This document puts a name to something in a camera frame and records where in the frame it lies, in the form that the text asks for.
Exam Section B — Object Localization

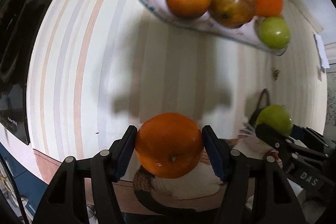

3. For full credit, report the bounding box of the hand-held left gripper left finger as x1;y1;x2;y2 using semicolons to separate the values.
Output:
33;125;138;224

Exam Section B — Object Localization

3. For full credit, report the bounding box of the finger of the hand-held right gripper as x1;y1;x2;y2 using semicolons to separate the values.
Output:
255;122;295;162
290;124;336;151

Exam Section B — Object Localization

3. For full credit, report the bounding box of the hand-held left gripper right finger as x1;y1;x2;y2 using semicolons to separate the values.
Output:
202;125;307;224

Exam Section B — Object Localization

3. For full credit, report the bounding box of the green apple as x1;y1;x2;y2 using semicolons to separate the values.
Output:
255;105;294;137
257;16;291;49

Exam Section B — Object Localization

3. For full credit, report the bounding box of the glass fruit tray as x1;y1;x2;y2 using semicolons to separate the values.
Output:
136;0;289;56

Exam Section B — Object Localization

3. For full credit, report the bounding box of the red-green apple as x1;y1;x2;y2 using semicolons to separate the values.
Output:
209;0;256;28

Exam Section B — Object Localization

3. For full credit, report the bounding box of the striped cat print tablecloth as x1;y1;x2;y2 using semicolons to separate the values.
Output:
26;0;328;216

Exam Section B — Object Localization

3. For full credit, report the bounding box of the blue lower cabinet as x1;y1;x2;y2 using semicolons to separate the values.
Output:
0;143;50;224

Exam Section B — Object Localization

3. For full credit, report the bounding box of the black induction cooktop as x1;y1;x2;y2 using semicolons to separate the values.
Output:
0;0;69;146

